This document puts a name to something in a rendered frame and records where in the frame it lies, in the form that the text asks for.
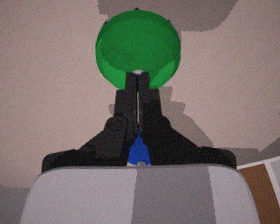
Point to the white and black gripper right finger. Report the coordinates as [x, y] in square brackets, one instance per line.
[165, 145]

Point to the green bell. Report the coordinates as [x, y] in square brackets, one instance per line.
[138, 41]

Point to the blue dome bell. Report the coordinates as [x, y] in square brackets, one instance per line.
[138, 154]

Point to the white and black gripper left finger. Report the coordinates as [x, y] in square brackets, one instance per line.
[111, 146]

